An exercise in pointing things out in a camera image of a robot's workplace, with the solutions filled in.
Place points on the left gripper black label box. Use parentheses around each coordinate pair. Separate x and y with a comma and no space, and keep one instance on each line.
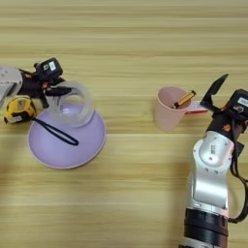
(48,69)

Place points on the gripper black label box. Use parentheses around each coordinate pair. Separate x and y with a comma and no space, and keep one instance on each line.
(239,103)
(48,69)

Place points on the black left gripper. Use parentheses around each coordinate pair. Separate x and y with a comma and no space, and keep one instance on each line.
(30,85)

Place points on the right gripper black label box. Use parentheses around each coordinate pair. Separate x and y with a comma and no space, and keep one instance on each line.
(239,103)

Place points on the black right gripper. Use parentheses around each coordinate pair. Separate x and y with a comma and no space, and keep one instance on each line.
(226,124)

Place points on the clear tape roll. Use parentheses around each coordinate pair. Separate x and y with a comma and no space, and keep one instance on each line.
(87,109)

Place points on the purple plate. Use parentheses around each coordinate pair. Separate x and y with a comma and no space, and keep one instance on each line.
(74,151)

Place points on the pink cup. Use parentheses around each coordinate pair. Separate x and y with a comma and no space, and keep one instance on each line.
(164,119)

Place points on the small red white box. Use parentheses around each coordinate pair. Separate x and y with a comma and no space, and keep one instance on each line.
(197,107)

